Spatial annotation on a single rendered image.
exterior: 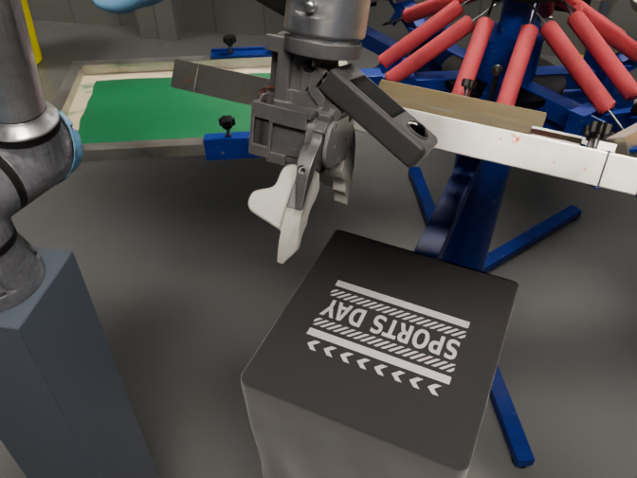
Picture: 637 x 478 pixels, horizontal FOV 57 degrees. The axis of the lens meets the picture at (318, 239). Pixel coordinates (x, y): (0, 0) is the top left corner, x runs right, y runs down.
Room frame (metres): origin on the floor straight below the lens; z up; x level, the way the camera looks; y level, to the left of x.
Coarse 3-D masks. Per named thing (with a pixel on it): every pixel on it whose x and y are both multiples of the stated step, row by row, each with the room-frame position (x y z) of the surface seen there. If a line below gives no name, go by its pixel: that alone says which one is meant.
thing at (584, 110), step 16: (416, 48) 2.03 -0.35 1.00; (448, 48) 1.99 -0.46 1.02; (592, 64) 1.85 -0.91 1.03; (416, 80) 1.75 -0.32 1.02; (432, 80) 1.75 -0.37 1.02; (608, 80) 1.76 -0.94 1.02; (496, 96) 1.64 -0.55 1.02; (544, 96) 1.64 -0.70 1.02; (560, 96) 1.64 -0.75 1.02; (560, 112) 1.58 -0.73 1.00; (576, 112) 1.49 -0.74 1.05; (592, 112) 1.49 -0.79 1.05; (608, 112) 1.54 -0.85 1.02; (576, 128) 1.48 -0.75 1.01
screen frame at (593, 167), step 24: (192, 72) 0.73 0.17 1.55; (216, 72) 0.72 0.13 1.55; (240, 72) 0.71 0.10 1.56; (216, 96) 0.70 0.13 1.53; (240, 96) 0.69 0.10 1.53; (432, 120) 0.60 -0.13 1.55; (456, 120) 0.59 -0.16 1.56; (456, 144) 0.57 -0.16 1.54; (480, 144) 0.56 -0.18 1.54; (504, 144) 0.56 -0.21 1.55; (528, 144) 0.55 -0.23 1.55; (552, 144) 0.54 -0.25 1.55; (528, 168) 0.53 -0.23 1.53; (552, 168) 0.53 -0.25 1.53; (576, 168) 0.52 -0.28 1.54; (600, 168) 0.51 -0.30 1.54; (624, 168) 0.51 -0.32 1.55; (624, 192) 0.49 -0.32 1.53
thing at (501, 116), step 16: (384, 80) 1.20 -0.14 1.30; (400, 96) 1.16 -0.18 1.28; (416, 96) 1.15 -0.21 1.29; (432, 96) 1.14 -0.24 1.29; (448, 96) 1.13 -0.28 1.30; (464, 96) 1.12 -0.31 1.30; (432, 112) 1.12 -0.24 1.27; (448, 112) 1.11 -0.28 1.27; (464, 112) 1.10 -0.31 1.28; (480, 112) 1.09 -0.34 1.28; (496, 112) 1.08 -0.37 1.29; (512, 112) 1.07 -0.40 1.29; (528, 112) 1.06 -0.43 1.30; (544, 112) 1.06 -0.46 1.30; (512, 128) 1.05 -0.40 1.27; (528, 128) 1.04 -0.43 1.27
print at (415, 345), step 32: (352, 288) 0.90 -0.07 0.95; (320, 320) 0.81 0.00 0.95; (352, 320) 0.81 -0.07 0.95; (384, 320) 0.81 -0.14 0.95; (416, 320) 0.81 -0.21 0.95; (448, 320) 0.81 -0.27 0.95; (320, 352) 0.72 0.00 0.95; (352, 352) 0.72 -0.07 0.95; (384, 352) 0.72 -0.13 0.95; (416, 352) 0.72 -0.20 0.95; (448, 352) 0.72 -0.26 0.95; (416, 384) 0.65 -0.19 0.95; (448, 384) 0.65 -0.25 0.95
